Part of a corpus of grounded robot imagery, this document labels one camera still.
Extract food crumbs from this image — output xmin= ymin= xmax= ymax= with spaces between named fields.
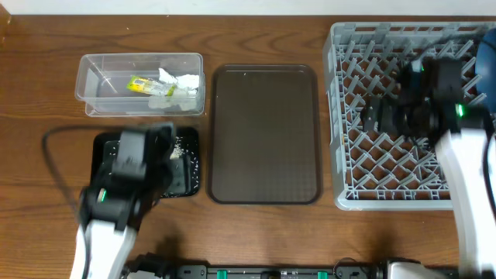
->
xmin=91 ymin=133 xmax=201 ymax=191

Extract white napkin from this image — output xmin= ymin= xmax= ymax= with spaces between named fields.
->
xmin=148 ymin=68 xmax=200 ymax=111

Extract yellow snack wrapper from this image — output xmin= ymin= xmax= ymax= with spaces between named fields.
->
xmin=126 ymin=76 xmax=176 ymax=96

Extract dark blue plate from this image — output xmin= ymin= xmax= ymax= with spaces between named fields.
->
xmin=475 ymin=29 xmax=495 ymax=113

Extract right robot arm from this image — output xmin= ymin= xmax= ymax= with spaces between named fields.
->
xmin=360 ymin=58 xmax=495 ymax=278

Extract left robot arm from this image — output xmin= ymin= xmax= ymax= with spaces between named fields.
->
xmin=71 ymin=122 xmax=175 ymax=278

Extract grey dishwasher rack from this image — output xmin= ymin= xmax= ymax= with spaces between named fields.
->
xmin=322 ymin=22 xmax=495 ymax=211

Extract black bin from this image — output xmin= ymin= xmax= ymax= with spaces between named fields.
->
xmin=90 ymin=126 xmax=201 ymax=198

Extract clear plastic bin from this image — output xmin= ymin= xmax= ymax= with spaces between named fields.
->
xmin=74 ymin=53 xmax=205 ymax=117

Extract brown serving tray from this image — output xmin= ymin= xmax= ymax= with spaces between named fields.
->
xmin=207 ymin=64 xmax=322 ymax=205

